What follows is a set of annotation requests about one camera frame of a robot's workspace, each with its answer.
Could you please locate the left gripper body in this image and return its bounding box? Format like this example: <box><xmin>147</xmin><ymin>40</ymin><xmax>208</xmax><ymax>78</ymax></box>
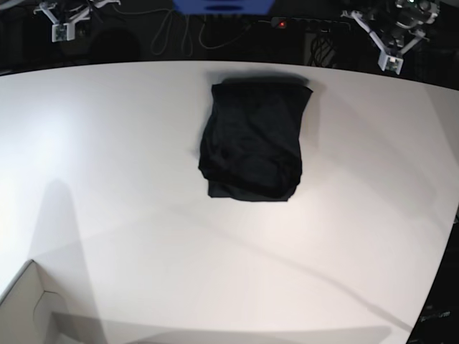
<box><xmin>341</xmin><ymin>10</ymin><xmax>427</xmax><ymax>61</ymax></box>

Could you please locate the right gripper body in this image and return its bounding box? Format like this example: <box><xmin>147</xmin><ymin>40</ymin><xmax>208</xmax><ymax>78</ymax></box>
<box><xmin>33</xmin><ymin>0</ymin><xmax>120</xmax><ymax>28</ymax></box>

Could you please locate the black t-shirt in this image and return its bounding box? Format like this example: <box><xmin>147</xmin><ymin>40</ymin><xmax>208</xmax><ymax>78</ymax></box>
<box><xmin>199</xmin><ymin>76</ymin><xmax>313</xmax><ymax>202</ymax></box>

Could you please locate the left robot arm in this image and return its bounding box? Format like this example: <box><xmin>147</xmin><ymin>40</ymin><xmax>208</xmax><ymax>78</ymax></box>
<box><xmin>341</xmin><ymin>1</ymin><xmax>440</xmax><ymax>73</ymax></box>

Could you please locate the black power strip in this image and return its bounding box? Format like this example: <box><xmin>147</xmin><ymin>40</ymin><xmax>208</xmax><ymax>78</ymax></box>
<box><xmin>269</xmin><ymin>16</ymin><xmax>352</xmax><ymax>33</ymax></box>

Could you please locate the blue box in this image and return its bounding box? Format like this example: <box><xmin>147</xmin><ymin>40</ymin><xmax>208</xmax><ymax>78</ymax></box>
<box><xmin>173</xmin><ymin>0</ymin><xmax>275</xmax><ymax>15</ymax></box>

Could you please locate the white cardboard box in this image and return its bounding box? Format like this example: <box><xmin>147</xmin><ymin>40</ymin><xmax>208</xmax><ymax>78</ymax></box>
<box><xmin>1</xmin><ymin>260</ymin><xmax>74</xmax><ymax>344</ymax></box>

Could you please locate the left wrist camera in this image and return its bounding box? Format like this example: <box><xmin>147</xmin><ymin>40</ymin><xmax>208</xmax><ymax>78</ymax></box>
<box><xmin>378</xmin><ymin>51</ymin><xmax>404</xmax><ymax>75</ymax></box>

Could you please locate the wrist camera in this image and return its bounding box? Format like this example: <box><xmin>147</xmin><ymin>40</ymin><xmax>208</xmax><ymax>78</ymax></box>
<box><xmin>378</xmin><ymin>51</ymin><xmax>404</xmax><ymax>75</ymax></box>
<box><xmin>52</xmin><ymin>23</ymin><xmax>75</xmax><ymax>42</ymax></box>

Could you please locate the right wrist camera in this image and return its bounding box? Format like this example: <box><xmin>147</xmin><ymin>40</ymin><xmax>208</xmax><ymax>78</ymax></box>
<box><xmin>52</xmin><ymin>23</ymin><xmax>75</xmax><ymax>42</ymax></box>

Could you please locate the grey looped cable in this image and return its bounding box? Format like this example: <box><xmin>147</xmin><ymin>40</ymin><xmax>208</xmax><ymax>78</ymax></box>
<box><xmin>107</xmin><ymin>0</ymin><xmax>252</xmax><ymax>57</ymax></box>

